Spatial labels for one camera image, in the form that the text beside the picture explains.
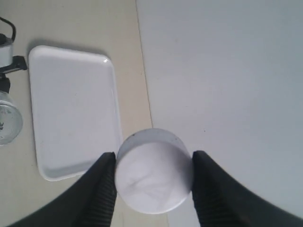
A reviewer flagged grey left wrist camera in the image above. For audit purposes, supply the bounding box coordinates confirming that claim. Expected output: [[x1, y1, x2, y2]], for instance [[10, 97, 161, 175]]
[[0, 34, 13, 68]]

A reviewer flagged white bottle cap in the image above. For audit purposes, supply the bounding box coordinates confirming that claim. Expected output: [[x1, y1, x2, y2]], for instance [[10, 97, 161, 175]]
[[115, 128, 194, 214]]

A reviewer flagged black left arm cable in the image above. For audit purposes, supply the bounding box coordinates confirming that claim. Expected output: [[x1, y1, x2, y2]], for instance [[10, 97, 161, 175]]
[[0, 16, 17, 44]]

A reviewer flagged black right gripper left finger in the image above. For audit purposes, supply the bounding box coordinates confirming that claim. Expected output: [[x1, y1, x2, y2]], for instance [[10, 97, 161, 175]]
[[12, 152, 117, 227]]

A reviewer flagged clear plastic drink bottle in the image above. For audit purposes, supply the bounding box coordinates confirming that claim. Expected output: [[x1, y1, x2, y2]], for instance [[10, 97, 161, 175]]
[[0, 91, 23, 146]]

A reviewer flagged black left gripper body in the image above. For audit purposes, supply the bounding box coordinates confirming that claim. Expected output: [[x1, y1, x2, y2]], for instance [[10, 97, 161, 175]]
[[0, 56, 28, 93]]

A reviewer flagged white rectangular tray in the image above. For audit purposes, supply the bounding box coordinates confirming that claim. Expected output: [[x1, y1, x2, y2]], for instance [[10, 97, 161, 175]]
[[28, 45, 123, 181]]

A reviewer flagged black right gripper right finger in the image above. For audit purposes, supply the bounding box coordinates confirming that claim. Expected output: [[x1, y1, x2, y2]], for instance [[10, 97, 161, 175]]
[[192, 151, 303, 227]]

